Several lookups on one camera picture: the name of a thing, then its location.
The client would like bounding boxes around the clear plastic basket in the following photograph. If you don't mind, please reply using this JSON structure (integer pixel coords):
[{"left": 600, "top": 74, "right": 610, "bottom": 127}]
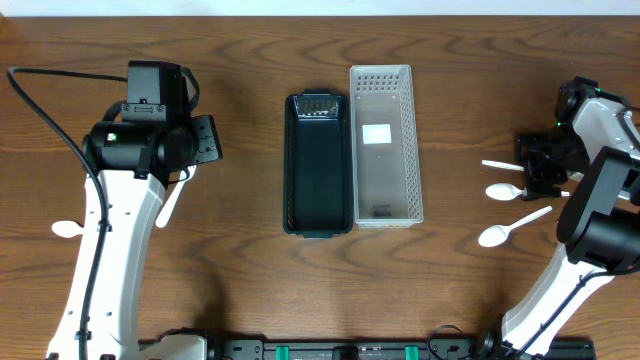
[{"left": 350, "top": 64, "right": 424, "bottom": 228}]

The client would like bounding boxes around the black cable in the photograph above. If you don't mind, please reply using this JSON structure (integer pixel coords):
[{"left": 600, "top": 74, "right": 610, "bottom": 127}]
[
  {"left": 514, "top": 107, "right": 640, "bottom": 359},
  {"left": 6, "top": 66, "right": 129, "bottom": 360}
]

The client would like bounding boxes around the white plastic fork right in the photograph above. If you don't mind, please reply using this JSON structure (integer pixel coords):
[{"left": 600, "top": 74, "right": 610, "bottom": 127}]
[{"left": 155, "top": 165, "right": 197, "bottom": 228}]

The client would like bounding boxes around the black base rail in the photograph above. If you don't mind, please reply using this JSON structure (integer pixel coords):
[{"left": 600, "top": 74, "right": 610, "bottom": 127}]
[{"left": 139, "top": 327, "right": 597, "bottom": 360}]

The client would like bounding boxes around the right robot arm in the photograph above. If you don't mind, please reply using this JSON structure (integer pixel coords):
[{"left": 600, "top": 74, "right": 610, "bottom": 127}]
[{"left": 468, "top": 77, "right": 639, "bottom": 359}]

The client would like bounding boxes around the white plastic spoon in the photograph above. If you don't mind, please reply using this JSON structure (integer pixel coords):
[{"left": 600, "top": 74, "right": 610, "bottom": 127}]
[
  {"left": 478, "top": 206, "right": 553, "bottom": 248},
  {"left": 51, "top": 220, "right": 84, "bottom": 238},
  {"left": 484, "top": 182, "right": 571, "bottom": 203},
  {"left": 567, "top": 171, "right": 631, "bottom": 201},
  {"left": 481, "top": 160, "right": 524, "bottom": 172}
]

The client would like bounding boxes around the white label in basket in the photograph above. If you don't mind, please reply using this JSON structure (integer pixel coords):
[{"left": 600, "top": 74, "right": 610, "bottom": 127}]
[{"left": 362, "top": 124, "right": 392, "bottom": 145}]

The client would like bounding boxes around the right black cable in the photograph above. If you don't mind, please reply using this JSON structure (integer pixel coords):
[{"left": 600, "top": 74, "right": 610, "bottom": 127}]
[{"left": 514, "top": 107, "right": 640, "bottom": 359}]

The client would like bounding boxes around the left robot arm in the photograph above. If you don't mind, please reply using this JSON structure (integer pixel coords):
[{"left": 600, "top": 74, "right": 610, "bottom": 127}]
[{"left": 46, "top": 61, "right": 223, "bottom": 359}]

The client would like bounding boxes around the left black cable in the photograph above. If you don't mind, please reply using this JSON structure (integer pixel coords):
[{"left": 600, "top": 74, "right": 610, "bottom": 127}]
[{"left": 6, "top": 66, "right": 129, "bottom": 360}]

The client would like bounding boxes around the black plastic basket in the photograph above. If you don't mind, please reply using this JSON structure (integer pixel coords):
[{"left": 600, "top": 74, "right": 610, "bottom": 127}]
[{"left": 283, "top": 89, "right": 353, "bottom": 239}]

